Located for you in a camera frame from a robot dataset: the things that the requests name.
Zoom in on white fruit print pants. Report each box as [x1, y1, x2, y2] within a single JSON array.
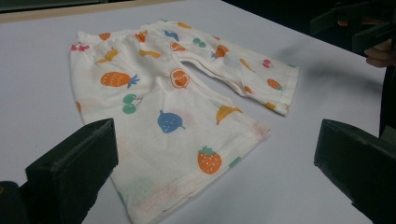
[[70, 19, 301, 224]]

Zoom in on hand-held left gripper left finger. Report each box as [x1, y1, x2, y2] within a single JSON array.
[[25, 118, 120, 224]]

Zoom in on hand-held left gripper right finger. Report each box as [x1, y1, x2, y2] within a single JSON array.
[[313, 119, 396, 224]]

